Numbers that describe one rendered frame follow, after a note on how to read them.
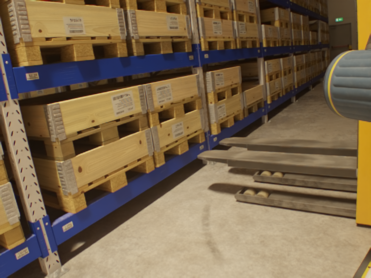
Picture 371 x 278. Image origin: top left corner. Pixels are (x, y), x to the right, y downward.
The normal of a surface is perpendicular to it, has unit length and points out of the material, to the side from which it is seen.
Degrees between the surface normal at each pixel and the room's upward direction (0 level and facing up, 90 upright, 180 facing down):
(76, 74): 90
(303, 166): 90
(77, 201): 90
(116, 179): 90
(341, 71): 59
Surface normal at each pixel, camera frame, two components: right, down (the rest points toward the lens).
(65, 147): 0.83, 0.03
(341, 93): -0.93, 0.28
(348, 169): -0.54, 0.25
